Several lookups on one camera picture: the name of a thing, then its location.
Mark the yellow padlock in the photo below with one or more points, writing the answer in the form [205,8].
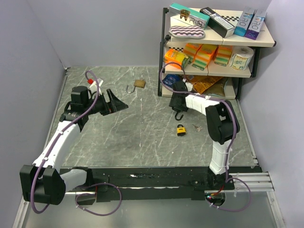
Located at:
[181,131]

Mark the blue toothpaste box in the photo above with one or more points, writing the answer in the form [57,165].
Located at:
[244,21]

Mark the orange carton box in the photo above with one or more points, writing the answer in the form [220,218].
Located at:
[180,59]

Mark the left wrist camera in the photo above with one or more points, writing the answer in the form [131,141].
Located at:
[93,84]

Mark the middle sponge pack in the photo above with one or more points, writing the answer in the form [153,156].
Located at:
[204,55]

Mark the aluminium rail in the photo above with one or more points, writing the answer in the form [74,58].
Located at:
[257,182]

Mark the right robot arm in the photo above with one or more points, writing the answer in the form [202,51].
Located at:
[222,124]

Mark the toilet paper roll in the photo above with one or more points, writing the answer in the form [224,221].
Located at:
[240,57]

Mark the left sponge pack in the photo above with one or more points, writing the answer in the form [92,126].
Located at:
[191,50]

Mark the pink striped sleep mask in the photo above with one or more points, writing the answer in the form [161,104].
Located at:
[194,32]

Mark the brass padlock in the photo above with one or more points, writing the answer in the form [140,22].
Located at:
[139,83]

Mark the purple toothpaste box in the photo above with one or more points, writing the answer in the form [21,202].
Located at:
[256,24]

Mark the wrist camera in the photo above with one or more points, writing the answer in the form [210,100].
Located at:
[188,86]
[93,84]

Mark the black and white box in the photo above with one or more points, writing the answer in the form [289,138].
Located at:
[220,25]

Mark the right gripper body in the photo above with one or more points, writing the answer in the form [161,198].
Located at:
[173,102]

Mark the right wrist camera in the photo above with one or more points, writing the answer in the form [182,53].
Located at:
[188,86]

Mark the brown snack bag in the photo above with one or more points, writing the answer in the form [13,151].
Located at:
[218,89]

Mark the blue snack bag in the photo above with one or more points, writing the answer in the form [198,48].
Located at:
[170,79]

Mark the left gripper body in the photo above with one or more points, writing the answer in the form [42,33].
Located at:
[101,106]

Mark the sponge pack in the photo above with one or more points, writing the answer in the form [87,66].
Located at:
[191,50]
[204,55]
[223,55]

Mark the teal toothpaste box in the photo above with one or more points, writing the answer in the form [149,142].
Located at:
[188,16]

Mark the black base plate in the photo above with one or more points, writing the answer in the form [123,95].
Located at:
[130,183]

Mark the right sponge pack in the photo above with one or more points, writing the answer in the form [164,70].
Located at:
[223,55]

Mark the orange snack bag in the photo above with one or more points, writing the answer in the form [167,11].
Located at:
[202,83]

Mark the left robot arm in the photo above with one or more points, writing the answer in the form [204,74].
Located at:
[42,182]

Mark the black and beige shelf rack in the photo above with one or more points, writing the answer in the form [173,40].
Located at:
[264,40]

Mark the black padlock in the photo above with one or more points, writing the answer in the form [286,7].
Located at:
[178,113]

